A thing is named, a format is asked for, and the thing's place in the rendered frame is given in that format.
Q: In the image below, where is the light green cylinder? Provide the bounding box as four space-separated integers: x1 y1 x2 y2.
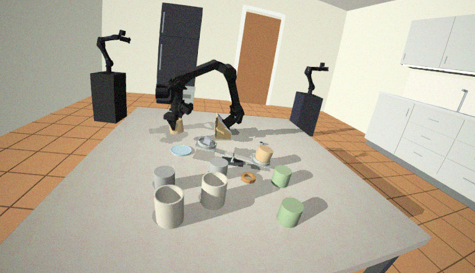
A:
276 197 304 228
271 165 292 188

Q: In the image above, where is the orange ring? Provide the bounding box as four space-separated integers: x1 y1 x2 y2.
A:
241 172 256 184

